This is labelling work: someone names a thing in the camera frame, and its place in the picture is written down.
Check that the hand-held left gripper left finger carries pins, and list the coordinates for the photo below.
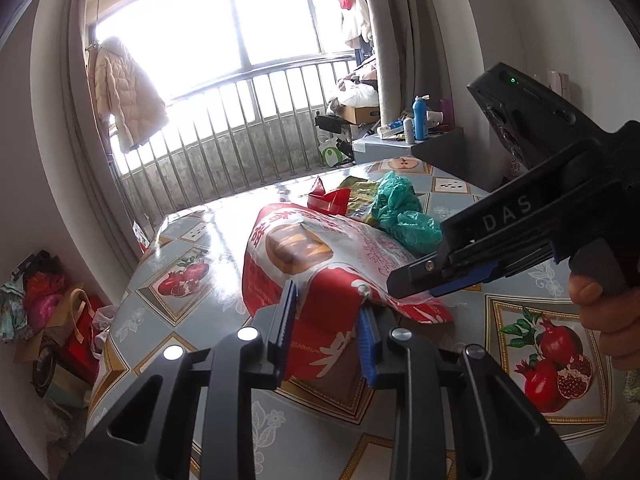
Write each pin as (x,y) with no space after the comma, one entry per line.
(287,320)

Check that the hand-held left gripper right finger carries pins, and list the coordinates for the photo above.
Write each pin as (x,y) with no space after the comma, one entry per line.
(367,345)

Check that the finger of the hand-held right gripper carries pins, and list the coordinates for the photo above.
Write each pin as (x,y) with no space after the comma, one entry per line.
(460,282)

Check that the red white snack bag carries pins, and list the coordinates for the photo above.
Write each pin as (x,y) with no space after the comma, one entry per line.
(310,260)

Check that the red plastic bag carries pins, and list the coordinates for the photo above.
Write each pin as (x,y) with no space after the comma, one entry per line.
(325,202)

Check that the person's right hand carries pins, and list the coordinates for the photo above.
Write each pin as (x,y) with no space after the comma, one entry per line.
(620,330)

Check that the green plastic bag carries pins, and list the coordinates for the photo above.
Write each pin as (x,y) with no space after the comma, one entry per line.
(400,210)

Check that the pink rolled board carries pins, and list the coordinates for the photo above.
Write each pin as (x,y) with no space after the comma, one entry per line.
(559,82)

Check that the grey cabinet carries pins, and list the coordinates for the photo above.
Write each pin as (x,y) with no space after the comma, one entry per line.
(440,152)

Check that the pink cup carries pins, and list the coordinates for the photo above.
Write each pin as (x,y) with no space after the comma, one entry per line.
(447,112)

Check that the yellow snack packet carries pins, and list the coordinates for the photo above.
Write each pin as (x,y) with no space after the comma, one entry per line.
(360,195)

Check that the white cup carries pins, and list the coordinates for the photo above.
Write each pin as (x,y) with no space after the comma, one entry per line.
(435,117)

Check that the blue bottle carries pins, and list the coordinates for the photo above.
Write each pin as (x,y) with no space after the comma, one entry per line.
(421,120)

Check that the small white bottle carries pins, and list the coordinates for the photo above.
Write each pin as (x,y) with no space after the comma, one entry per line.
(409,131)

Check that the white green-logo bag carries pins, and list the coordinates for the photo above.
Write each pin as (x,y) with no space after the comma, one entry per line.
(335,152)

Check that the white plastic bag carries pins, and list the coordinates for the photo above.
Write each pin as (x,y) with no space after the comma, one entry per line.
(105,330)

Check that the brown cardboard box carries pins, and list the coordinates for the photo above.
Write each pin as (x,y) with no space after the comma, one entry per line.
(360,115)

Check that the metal balcony railing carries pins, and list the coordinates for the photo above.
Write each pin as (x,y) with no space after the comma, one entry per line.
(225,130)

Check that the white cloth pile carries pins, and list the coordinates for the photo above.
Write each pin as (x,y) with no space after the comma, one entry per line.
(355,94)

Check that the grey curtain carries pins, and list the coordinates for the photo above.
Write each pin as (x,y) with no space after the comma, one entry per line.
(395,35)
(85,110)

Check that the teal box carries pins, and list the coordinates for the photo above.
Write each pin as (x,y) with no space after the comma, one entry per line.
(67,390)

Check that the black pot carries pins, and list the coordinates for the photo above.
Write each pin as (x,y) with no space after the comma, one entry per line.
(45,372)

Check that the white hanging garment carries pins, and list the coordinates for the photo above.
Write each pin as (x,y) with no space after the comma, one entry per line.
(357,20)

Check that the beige puffer jacket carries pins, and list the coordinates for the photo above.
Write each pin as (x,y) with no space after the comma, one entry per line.
(125,95)

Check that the window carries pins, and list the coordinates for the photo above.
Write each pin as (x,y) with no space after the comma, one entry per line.
(225,25)

